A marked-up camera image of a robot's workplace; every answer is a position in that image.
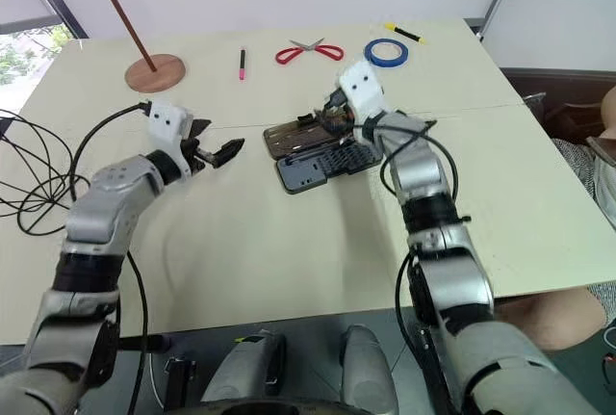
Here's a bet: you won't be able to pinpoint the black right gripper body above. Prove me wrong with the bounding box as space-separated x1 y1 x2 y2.
321 88 358 128

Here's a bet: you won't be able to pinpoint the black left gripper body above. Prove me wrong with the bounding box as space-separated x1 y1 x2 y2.
181 133 218 173

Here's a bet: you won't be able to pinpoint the dark screwdriver bit case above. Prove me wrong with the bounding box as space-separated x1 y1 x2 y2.
263 116 385 195

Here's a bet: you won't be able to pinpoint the blue tape roll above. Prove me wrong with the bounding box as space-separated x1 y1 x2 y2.
363 38 410 68

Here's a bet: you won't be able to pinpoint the wooden disc stand with pole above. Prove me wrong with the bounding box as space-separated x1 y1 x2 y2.
64 0 187 94

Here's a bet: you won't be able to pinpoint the yellow and black pen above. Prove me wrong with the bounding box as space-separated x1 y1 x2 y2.
384 22 427 45

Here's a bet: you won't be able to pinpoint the grey rounded robot leg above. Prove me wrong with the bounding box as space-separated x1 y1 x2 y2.
340 324 400 415
200 329 289 407

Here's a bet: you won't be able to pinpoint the dark brown sofa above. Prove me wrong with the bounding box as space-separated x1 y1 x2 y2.
499 66 616 141

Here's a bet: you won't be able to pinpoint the white partition board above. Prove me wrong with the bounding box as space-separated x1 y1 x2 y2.
479 0 616 72

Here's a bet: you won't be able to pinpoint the person grey patterned clothing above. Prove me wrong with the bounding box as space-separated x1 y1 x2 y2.
550 135 616 325

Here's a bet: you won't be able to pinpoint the person bare leg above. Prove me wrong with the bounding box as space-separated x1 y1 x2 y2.
494 286 609 351

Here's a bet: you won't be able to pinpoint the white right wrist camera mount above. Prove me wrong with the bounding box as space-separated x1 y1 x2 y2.
335 60 389 121

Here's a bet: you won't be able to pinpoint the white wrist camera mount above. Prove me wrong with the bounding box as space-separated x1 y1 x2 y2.
146 100 195 181
335 60 389 121

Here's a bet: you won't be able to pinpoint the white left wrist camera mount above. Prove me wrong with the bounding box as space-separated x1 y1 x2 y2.
146 100 195 181

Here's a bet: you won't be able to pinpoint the red handled scissors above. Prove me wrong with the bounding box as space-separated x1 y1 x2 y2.
274 37 346 65

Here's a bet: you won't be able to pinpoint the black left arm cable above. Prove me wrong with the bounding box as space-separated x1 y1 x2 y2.
70 102 154 415

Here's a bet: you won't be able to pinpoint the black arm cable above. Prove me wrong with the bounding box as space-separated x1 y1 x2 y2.
364 114 473 415
70 102 154 415

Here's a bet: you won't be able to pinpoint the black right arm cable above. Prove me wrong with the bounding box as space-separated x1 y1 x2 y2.
364 114 473 415

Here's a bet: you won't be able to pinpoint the loose black looped cables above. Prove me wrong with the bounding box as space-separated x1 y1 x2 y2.
0 109 91 236

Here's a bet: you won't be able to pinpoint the black rod handle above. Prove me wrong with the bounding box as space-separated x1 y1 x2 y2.
116 334 173 353

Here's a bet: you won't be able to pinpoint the black metal bracket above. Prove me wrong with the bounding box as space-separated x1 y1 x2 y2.
163 358 199 412

